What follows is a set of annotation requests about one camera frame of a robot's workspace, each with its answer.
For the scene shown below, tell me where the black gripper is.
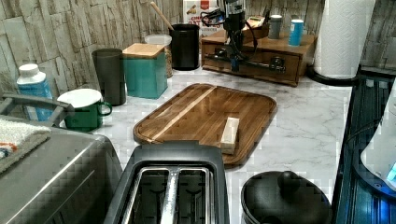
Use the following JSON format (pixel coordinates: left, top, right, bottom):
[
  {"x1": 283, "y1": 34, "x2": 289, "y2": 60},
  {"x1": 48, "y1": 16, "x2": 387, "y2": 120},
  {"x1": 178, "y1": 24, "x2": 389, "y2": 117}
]
[{"x1": 222, "y1": 0, "x2": 246, "y2": 47}]

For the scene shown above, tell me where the wooden drawer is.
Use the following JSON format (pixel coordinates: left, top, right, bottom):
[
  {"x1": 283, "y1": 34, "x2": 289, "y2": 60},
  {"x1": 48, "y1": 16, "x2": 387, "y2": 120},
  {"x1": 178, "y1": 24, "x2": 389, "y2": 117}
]
[{"x1": 202, "y1": 44, "x2": 306, "y2": 87}]

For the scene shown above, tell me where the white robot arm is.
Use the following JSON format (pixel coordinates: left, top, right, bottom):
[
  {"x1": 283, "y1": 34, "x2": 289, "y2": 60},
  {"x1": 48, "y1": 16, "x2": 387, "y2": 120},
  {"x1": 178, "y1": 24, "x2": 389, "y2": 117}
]
[{"x1": 248, "y1": 0, "x2": 395, "y2": 190}]

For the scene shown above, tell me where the wooden drawer cabinet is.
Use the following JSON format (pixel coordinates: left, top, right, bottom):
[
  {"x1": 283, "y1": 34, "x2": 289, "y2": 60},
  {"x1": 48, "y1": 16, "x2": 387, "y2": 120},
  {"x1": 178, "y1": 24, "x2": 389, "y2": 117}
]
[{"x1": 202, "y1": 31, "x2": 317, "y2": 68}]

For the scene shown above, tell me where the wooden tea bag tray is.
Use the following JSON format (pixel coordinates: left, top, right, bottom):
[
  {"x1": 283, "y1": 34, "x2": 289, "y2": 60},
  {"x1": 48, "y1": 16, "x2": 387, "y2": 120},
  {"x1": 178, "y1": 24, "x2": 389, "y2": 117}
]
[{"x1": 242, "y1": 16, "x2": 269, "y2": 43}]

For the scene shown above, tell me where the cinnamon oat bites box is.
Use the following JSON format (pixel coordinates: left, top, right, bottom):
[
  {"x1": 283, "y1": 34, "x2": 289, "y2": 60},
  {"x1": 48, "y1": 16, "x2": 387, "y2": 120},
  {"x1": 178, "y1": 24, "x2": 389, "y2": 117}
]
[{"x1": 182, "y1": 0, "x2": 222, "y2": 37}]

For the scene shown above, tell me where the grey shaker white cap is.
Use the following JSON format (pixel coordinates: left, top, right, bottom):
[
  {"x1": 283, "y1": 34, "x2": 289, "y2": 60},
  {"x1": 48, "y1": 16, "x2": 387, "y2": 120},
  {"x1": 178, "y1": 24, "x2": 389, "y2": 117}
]
[{"x1": 268, "y1": 15, "x2": 283, "y2": 39}]

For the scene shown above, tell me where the black utensil holder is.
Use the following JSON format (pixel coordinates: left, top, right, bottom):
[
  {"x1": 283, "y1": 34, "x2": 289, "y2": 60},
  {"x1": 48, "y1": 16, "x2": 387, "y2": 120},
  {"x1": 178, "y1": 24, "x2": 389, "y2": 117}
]
[{"x1": 169, "y1": 24, "x2": 199, "y2": 71}]

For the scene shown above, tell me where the blue shaker white cap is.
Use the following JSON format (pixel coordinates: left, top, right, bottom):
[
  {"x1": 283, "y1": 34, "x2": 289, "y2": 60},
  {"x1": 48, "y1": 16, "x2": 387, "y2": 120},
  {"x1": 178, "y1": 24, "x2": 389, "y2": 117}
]
[{"x1": 289, "y1": 19, "x2": 304, "y2": 47}]

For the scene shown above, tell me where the clear plastic lidded jar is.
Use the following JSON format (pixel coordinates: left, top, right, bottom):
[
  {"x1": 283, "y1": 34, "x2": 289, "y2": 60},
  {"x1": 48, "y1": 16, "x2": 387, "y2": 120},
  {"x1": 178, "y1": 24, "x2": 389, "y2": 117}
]
[{"x1": 145, "y1": 35, "x2": 173, "y2": 77}]

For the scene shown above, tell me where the wooden spoon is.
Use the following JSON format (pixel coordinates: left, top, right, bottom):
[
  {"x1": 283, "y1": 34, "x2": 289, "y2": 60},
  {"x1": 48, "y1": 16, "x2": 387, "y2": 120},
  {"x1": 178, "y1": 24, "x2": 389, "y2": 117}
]
[{"x1": 150, "y1": 2, "x2": 174, "y2": 31}]

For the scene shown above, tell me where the teal canister wooden lid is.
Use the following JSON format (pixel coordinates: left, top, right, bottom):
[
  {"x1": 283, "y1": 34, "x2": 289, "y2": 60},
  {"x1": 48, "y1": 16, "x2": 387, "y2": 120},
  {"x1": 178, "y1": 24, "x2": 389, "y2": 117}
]
[{"x1": 122, "y1": 43, "x2": 167, "y2": 99}]

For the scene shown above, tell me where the wooden cutting board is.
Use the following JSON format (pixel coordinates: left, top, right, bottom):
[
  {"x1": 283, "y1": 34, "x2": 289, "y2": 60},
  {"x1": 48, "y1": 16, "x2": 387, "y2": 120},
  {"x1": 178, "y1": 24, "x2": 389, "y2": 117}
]
[{"x1": 134, "y1": 83, "x2": 276, "y2": 165}]

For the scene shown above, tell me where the white paper towel roll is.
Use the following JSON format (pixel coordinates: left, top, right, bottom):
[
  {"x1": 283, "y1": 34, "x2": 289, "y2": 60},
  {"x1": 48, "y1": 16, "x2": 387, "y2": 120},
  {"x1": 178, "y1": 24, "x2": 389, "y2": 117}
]
[{"x1": 306, "y1": 0, "x2": 376, "y2": 87}]

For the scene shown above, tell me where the butter stick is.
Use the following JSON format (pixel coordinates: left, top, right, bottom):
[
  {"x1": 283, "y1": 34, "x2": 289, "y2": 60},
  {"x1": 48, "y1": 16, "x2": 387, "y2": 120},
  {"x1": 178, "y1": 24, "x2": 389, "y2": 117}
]
[{"x1": 220, "y1": 117, "x2": 239, "y2": 154}]

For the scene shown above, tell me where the dark grey tumbler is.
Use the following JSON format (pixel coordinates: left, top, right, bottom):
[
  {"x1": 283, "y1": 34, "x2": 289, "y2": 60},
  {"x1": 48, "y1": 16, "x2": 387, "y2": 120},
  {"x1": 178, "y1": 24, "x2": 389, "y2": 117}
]
[{"x1": 92, "y1": 49, "x2": 126, "y2": 105}]

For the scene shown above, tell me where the green mug white lid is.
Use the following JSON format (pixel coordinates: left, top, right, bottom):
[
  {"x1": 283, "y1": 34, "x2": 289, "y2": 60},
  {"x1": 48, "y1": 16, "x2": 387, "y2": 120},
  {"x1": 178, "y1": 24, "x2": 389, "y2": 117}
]
[{"x1": 57, "y1": 89, "x2": 112, "y2": 132}]

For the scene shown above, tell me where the black two-slot toaster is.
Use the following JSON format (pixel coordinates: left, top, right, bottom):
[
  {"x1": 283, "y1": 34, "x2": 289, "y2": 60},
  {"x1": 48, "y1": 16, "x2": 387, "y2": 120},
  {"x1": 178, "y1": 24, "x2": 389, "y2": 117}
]
[{"x1": 105, "y1": 141, "x2": 230, "y2": 224}]

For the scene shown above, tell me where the black round lidded pot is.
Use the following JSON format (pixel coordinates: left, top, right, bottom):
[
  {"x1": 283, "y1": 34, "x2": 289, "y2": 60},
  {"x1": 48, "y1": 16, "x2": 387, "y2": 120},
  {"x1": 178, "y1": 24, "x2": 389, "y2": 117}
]
[{"x1": 241, "y1": 171, "x2": 332, "y2": 224}]

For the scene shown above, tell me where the blue bottle white cap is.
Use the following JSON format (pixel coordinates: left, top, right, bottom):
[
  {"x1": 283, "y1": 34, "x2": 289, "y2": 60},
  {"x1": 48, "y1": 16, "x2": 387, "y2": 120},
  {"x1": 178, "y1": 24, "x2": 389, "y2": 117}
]
[{"x1": 17, "y1": 63, "x2": 52, "y2": 121}]

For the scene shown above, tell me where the silver toaster oven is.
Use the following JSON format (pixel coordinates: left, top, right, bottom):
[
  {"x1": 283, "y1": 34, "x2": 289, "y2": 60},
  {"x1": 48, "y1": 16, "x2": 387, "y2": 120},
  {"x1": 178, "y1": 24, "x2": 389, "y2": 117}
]
[{"x1": 1, "y1": 93, "x2": 122, "y2": 224}]

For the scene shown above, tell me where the white striped kitchen towel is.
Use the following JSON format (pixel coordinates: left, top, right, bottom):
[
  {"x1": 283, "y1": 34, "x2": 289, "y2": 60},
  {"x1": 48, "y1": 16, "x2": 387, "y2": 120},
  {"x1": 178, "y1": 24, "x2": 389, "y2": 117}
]
[{"x1": 0, "y1": 119, "x2": 51, "y2": 173}]

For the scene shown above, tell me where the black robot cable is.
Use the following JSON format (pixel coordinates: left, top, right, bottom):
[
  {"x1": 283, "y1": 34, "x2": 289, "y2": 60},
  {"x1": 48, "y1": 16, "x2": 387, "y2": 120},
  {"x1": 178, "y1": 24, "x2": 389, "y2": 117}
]
[{"x1": 200, "y1": 7, "x2": 260, "y2": 60}]

